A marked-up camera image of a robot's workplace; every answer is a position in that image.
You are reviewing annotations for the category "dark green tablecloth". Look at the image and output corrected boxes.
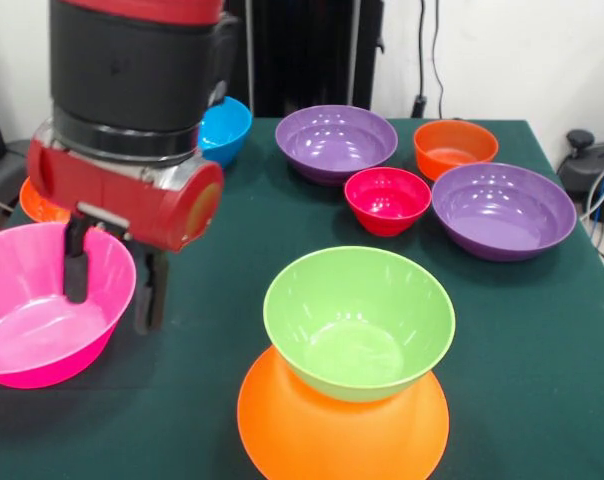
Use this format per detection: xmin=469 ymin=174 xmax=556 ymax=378
xmin=0 ymin=114 xmax=604 ymax=480

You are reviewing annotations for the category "pink bowl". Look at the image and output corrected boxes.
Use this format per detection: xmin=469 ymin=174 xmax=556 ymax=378
xmin=0 ymin=222 xmax=138 ymax=390

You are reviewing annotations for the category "small crimson bowl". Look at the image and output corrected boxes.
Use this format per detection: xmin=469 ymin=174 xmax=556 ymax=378
xmin=343 ymin=166 xmax=433 ymax=237

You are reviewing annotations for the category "green bowl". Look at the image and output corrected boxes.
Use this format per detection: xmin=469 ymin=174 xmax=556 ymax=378
xmin=262 ymin=245 xmax=457 ymax=404

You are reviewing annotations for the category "large red-orange bowl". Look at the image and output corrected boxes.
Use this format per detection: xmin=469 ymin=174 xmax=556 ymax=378
xmin=19 ymin=177 xmax=73 ymax=225

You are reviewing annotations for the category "tangle of cables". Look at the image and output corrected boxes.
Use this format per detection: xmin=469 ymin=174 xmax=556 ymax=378
xmin=579 ymin=158 xmax=604 ymax=274

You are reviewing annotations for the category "small red-orange bowl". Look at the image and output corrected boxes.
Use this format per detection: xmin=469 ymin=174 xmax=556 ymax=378
xmin=413 ymin=119 xmax=500 ymax=182

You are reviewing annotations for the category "black hanging cable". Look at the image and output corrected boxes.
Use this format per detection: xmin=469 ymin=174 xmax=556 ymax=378
xmin=410 ymin=0 xmax=429 ymax=120

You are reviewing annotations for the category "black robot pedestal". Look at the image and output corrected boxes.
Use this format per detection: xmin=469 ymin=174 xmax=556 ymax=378
xmin=221 ymin=0 xmax=386 ymax=119

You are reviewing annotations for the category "blue bowl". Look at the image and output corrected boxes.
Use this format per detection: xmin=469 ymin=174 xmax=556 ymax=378
xmin=196 ymin=96 xmax=254 ymax=169

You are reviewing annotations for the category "purple bowl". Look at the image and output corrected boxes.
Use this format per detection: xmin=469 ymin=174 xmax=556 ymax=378
xmin=431 ymin=162 xmax=578 ymax=263
xmin=274 ymin=104 xmax=399 ymax=187

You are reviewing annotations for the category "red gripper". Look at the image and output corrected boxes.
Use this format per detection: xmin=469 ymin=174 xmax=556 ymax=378
xmin=25 ymin=139 xmax=226 ymax=335

